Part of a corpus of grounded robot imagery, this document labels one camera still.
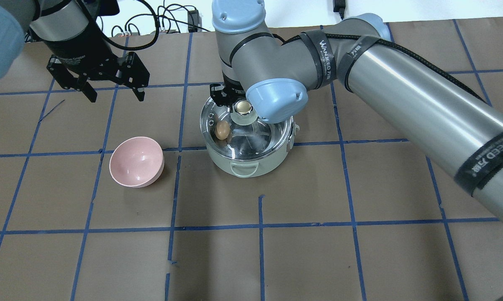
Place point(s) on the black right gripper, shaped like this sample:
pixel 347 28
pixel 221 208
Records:
pixel 220 94

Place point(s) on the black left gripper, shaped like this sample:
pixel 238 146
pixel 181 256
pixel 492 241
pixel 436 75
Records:
pixel 76 47

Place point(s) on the glass pot lid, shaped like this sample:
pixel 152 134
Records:
pixel 243 113

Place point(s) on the brown egg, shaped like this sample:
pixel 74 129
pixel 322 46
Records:
pixel 222 130

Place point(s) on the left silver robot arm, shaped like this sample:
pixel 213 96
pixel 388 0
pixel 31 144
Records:
pixel 50 20

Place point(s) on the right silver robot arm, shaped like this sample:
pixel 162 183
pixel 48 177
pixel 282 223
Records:
pixel 448 121

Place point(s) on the pale green electric pot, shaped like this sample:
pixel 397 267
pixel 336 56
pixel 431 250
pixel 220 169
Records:
pixel 249 151

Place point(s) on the pink bowl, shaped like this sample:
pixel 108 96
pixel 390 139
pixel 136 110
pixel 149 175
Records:
pixel 137 162

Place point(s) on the black power adapter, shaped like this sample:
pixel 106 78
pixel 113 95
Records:
pixel 193 20

